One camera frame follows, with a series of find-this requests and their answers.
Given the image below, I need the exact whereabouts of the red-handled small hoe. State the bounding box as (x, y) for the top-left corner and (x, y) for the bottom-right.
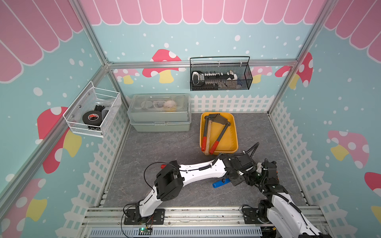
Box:
(201, 114), (219, 155)

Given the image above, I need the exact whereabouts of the wooden-handled hatchet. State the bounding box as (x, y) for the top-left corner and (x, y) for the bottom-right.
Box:
(203, 114), (216, 155)

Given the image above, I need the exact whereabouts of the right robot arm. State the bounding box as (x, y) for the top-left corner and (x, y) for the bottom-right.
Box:
(258, 159), (331, 238)

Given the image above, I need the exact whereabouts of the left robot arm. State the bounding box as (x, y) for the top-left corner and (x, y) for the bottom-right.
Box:
(122, 142), (259, 225)

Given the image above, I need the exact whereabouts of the yellow plastic storage tray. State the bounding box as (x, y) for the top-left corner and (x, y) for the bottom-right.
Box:
(199, 112), (239, 155)

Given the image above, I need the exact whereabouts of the translucent green storage box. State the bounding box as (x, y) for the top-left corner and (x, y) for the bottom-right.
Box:
(128, 94), (191, 132)

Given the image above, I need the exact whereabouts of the white socket bit set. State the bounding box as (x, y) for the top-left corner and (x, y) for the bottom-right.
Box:
(191, 71), (238, 88)

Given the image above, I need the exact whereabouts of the green circuit board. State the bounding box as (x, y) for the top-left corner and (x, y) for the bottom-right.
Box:
(139, 227), (153, 236)

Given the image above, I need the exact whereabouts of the black tape roll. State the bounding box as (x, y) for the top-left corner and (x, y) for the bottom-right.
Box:
(82, 111), (103, 127)

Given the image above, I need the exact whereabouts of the black wire mesh basket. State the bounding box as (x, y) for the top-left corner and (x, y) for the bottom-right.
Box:
(189, 56), (253, 91)

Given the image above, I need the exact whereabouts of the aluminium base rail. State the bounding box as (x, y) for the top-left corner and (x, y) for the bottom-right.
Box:
(77, 206), (273, 238)

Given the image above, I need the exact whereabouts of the white wire wall basket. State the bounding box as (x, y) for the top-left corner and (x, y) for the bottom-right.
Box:
(63, 82), (122, 138)

